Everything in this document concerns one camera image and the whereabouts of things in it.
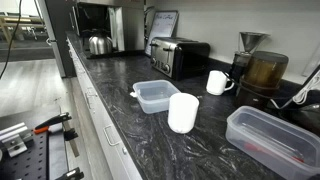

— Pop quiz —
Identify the whiteboard with handwritten notes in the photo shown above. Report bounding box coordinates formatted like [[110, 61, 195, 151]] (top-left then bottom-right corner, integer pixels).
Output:
[[144, 10, 180, 57]]

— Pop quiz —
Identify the aluminium bracket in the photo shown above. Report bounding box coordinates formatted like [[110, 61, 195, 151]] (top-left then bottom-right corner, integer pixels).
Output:
[[0, 122, 35, 158]]

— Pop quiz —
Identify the clamp with orange black handle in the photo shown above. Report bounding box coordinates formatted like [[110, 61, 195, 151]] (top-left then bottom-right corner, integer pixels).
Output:
[[33, 111, 81, 158]]

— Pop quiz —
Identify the stainless steel funnel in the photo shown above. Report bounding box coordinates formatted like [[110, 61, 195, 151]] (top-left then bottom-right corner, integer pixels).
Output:
[[238, 31, 271, 54]]

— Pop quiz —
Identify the wooden bench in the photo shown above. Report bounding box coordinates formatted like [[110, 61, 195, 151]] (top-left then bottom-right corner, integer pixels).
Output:
[[0, 12, 46, 45]]

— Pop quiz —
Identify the short white mug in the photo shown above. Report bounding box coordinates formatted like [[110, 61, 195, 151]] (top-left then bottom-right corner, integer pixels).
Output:
[[205, 69, 236, 97]]

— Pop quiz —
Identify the black perforated breadboard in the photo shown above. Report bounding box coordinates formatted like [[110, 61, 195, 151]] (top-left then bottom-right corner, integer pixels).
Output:
[[0, 130, 51, 180]]

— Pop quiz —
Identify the red thin utensil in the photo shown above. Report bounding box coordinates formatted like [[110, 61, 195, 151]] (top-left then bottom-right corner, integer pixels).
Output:
[[244, 141, 306, 165]]

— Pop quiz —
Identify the white coiled cable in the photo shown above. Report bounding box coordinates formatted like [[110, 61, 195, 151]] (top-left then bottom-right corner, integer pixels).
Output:
[[269, 73, 320, 111]]

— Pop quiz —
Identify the small clear plastic container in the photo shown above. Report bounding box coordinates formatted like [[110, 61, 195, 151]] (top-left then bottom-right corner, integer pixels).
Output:
[[132, 79, 182, 115]]

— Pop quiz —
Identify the black rounded appliance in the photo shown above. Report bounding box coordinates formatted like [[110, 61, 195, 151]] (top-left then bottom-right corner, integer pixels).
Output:
[[282, 103, 320, 137]]

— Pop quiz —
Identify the dark grey tall cabinet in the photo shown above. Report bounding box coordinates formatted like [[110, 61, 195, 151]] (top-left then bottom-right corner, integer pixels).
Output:
[[36, 0, 78, 79]]

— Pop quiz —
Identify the stainless steel coffee carafe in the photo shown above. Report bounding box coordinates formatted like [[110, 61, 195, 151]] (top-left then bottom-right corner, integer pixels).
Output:
[[87, 31, 114, 56]]

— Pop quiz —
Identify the black and steel four-slot toaster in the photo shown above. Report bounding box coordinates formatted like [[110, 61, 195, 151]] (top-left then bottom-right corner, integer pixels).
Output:
[[149, 36, 211, 82]]

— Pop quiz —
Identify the silver drawer handle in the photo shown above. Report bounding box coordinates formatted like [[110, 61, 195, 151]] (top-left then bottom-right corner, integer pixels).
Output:
[[84, 87, 98, 110], [102, 124, 120, 148]]

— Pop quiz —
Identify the thin black hanging cable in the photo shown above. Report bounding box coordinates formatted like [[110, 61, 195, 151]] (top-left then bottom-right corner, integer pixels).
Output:
[[0, 0, 24, 80]]

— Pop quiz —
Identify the tall white ceramic cup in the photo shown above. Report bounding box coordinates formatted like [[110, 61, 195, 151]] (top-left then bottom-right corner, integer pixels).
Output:
[[167, 92, 200, 135]]

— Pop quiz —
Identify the large clear plastic container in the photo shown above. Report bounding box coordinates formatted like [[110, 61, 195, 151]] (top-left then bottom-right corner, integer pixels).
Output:
[[225, 105, 320, 180]]

